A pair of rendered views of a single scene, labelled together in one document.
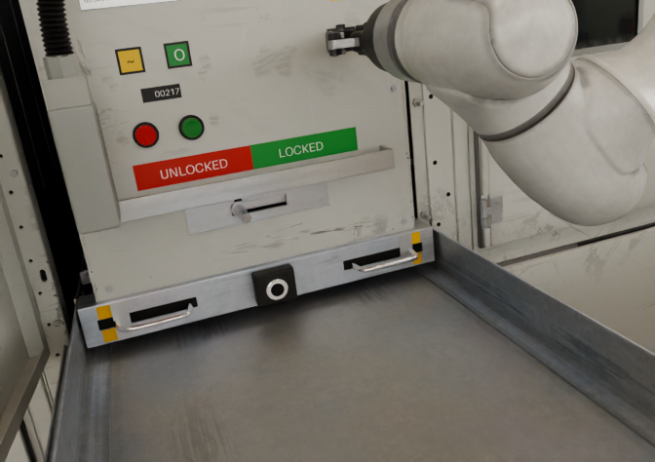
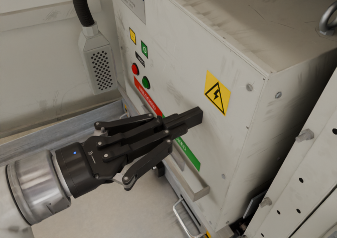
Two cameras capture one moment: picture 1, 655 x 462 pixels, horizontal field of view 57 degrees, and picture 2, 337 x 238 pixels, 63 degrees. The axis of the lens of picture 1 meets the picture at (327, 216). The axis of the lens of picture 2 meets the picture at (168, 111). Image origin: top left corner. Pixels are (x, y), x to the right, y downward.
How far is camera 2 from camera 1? 0.89 m
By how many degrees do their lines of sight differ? 69
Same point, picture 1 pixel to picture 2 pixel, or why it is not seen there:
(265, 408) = not seen: hidden behind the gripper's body
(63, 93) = (81, 40)
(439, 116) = (278, 226)
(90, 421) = (81, 131)
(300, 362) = (112, 192)
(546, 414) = not seen: outside the picture
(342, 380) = (94, 213)
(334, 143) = (190, 155)
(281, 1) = (180, 67)
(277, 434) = not seen: hidden behind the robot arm
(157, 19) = (139, 26)
